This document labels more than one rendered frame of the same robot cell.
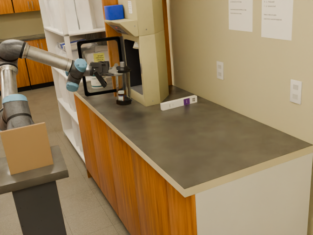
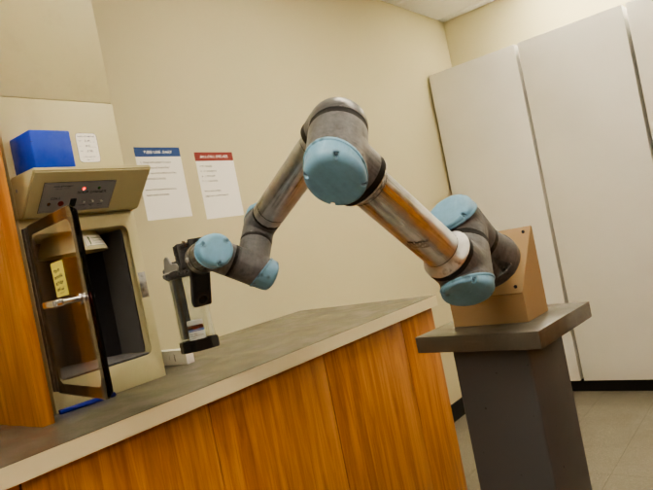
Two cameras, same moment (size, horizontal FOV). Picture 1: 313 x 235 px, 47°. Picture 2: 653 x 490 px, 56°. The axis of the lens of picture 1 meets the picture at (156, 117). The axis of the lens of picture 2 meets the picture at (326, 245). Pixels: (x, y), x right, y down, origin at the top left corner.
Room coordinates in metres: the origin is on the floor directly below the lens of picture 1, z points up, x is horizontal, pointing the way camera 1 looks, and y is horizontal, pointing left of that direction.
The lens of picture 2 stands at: (2.65, 1.81, 1.21)
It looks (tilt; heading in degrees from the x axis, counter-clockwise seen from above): 0 degrees down; 242
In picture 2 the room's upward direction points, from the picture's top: 11 degrees counter-clockwise
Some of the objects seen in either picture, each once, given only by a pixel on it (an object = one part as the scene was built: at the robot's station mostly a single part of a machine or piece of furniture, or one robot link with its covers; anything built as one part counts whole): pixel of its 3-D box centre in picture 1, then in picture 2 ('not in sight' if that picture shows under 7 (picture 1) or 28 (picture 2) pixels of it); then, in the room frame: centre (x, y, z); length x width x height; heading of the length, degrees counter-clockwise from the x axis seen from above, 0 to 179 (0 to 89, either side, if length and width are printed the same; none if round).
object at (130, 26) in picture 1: (120, 27); (87, 191); (2.42, 0.18, 1.46); 0.32 x 0.12 x 0.10; 24
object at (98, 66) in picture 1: (100, 68); (193, 259); (2.23, 0.33, 1.24); 0.12 x 0.08 x 0.09; 88
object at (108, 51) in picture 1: (102, 66); (64, 305); (2.54, 0.35, 1.19); 0.30 x 0.01 x 0.40; 104
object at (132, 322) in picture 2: (149, 63); (72, 301); (2.50, 0.02, 1.19); 0.26 x 0.24 x 0.35; 24
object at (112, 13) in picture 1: (113, 12); (43, 154); (2.51, 0.22, 1.56); 0.10 x 0.10 x 0.09; 24
